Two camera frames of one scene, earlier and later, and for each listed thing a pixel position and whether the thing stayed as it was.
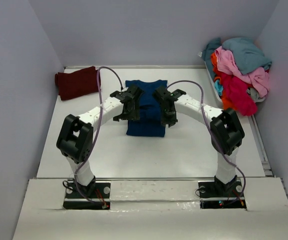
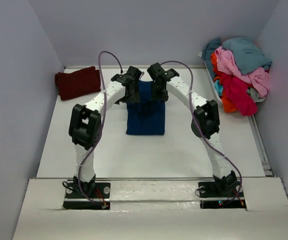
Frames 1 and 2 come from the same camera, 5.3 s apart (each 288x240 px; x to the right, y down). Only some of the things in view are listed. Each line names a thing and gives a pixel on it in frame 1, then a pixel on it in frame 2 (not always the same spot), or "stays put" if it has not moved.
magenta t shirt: [236, 92] stays put
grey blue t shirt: [244, 54] stays put
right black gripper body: [168, 117] -> [159, 94]
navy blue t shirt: [150, 123] stays put
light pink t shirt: [259, 78] stays put
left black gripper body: [132, 115] -> [134, 97]
